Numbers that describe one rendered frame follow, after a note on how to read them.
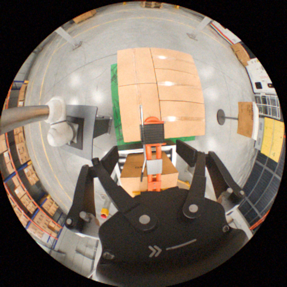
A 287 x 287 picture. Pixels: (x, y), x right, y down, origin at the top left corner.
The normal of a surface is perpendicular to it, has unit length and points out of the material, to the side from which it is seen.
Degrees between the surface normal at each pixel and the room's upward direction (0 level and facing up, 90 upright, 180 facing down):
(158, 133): 0
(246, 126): 90
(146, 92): 0
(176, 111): 0
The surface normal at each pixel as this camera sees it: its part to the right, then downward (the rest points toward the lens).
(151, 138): 0.02, 0.29
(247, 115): -1.00, -0.04
